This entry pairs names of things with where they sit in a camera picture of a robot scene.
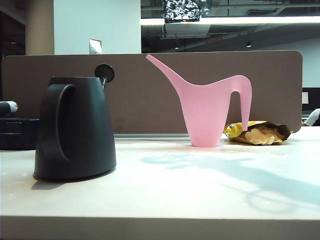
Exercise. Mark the beige round column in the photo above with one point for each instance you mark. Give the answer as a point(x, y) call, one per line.
point(39, 27)

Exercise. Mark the black and white cylinder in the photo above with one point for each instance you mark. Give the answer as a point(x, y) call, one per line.
point(8, 107)

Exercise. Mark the black storage box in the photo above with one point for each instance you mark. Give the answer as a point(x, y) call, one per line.
point(17, 135)

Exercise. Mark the white paper sheet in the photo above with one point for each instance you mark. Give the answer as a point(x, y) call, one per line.
point(305, 97)

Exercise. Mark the person in white shirt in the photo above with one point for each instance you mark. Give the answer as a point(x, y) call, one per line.
point(313, 118)

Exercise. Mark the black plastic electric kettle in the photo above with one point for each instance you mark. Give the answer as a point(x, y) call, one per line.
point(87, 125)

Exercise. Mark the pink plastic watering can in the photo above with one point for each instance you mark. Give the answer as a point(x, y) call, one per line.
point(205, 107)

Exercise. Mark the black ceiling spot lamp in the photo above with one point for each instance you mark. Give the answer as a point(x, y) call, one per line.
point(248, 45)

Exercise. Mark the long ceiling light strip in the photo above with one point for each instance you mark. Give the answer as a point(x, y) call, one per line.
point(250, 20)

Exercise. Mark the brown desk divider panel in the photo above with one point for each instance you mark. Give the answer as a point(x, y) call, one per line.
point(140, 100)

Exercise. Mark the aluminium divider base rail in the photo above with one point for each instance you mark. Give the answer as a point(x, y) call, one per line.
point(150, 138)

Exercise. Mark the purple textured glass cup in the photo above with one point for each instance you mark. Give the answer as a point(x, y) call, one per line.
point(182, 10)

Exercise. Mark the silver wall switch plate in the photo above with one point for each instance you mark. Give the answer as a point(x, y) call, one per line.
point(95, 46)

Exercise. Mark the yellow potato chip bag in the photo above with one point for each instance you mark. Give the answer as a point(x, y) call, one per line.
point(265, 133)

